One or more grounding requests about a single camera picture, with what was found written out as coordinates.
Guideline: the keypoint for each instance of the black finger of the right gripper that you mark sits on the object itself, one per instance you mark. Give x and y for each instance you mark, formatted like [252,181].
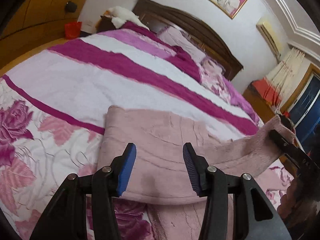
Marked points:
[307,169]

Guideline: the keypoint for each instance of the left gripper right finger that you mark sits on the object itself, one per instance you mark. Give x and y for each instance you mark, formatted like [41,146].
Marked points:
[254,217]

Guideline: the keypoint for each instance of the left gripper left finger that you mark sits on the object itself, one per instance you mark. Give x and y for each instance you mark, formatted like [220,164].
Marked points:
[65,215]

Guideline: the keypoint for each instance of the pink fuzzy garment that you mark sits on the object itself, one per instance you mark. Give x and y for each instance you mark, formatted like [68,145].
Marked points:
[159,177]

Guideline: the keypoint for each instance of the window with dark glass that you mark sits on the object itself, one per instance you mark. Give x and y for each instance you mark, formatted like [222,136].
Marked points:
[303,108]

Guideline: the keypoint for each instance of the white orange curtain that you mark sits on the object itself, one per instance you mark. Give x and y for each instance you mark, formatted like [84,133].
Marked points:
[277,83]

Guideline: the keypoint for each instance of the purple floral striped bedspread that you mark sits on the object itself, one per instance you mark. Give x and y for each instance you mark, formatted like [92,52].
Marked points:
[53,117]

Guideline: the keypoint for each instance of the floral pillow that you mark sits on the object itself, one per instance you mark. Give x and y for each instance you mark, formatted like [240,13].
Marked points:
[212,78]

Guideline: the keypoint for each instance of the lilac pillow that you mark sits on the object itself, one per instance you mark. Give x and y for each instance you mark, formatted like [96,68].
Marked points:
[174,37]

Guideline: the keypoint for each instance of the red plastic bin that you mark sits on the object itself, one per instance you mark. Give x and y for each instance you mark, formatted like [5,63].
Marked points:
[72,30]

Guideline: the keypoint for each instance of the dark wooden nightstand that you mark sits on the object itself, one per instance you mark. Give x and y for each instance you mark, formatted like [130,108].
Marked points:
[104,24]

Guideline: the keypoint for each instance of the dark wooden headboard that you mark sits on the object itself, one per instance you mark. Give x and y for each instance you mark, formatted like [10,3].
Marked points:
[156,17]

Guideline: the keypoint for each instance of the white plush toy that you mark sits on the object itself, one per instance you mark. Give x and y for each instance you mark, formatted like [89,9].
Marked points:
[119,16]

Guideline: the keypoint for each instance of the small black object on wardrobe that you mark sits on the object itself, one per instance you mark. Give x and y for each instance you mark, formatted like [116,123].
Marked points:
[70,7]

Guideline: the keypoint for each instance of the wall air conditioner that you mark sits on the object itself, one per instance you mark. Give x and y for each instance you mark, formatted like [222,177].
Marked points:
[271,37]

